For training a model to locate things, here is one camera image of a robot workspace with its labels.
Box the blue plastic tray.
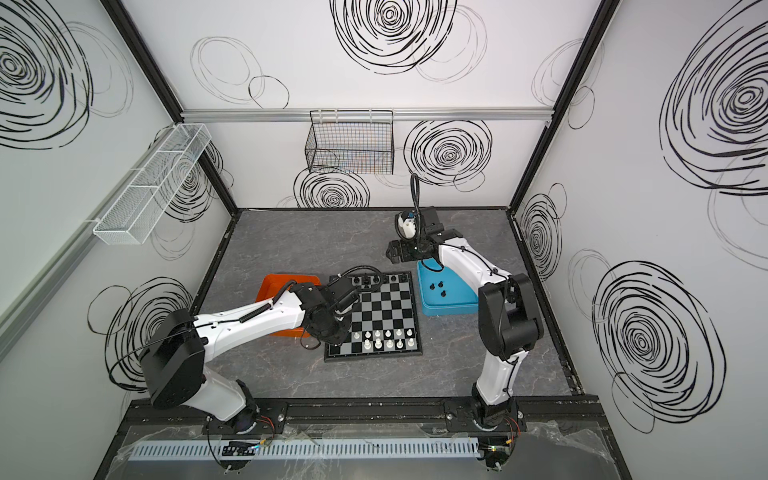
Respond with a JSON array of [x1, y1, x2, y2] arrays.
[[417, 259, 478, 316]]

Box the white slotted cable duct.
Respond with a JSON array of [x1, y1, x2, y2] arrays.
[[128, 438, 481, 462]]

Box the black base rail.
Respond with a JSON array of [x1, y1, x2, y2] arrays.
[[117, 395, 609, 434]]

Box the black white chess board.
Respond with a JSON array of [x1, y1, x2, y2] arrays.
[[324, 271, 423, 362]]

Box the white wire shelf basket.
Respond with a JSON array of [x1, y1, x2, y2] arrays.
[[93, 123, 211, 245]]

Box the black wire basket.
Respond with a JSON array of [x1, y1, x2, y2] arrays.
[[304, 109, 395, 175]]

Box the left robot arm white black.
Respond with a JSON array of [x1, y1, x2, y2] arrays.
[[138, 277, 360, 434]]

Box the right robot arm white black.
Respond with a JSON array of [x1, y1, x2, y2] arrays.
[[386, 237, 544, 425]]

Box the orange plastic tray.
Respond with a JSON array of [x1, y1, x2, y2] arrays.
[[255, 273, 322, 338]]

